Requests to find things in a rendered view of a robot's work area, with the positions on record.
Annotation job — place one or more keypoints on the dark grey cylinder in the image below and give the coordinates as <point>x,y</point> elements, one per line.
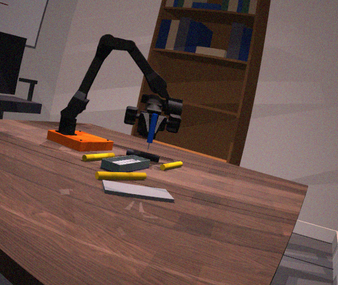
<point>151,157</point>

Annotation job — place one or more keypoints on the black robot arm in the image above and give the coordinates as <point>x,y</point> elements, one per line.
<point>156,83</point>

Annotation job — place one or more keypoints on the white flat rectangular slab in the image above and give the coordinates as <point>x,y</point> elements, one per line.
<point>136,191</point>

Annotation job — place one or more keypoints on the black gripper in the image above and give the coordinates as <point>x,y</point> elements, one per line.
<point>144,118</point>

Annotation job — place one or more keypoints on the blue stylus with grey tip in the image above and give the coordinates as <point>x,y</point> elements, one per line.
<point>152,129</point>

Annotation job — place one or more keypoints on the grey keyboard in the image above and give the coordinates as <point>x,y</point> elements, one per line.
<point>125,163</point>

